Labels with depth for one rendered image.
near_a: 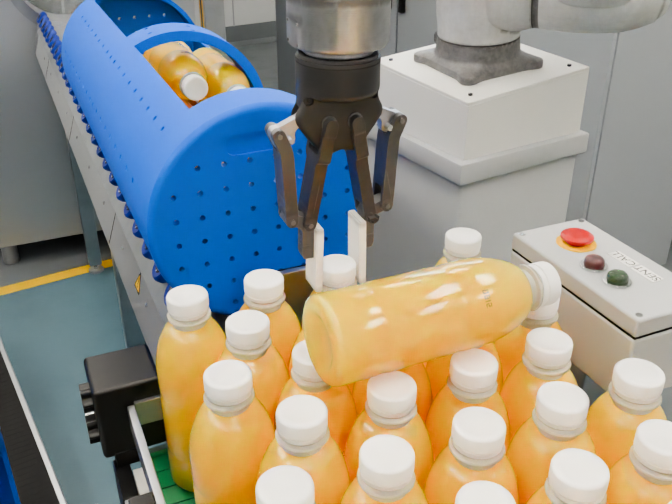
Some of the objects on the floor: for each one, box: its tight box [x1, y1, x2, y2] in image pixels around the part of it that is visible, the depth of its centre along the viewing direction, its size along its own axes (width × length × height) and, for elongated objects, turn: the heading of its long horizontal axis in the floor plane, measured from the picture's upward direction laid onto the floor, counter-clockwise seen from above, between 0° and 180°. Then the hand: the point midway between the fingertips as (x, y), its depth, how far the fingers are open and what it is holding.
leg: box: [111, 253, 145, 348], centre depth 207 cm, size 6×6×63 cm
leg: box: [65, 132, 104, 274], centre depth 286 cm, size 6×6×63 cm
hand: (336, 252), depth 76 cm, fingers closed on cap, 4 cm apart
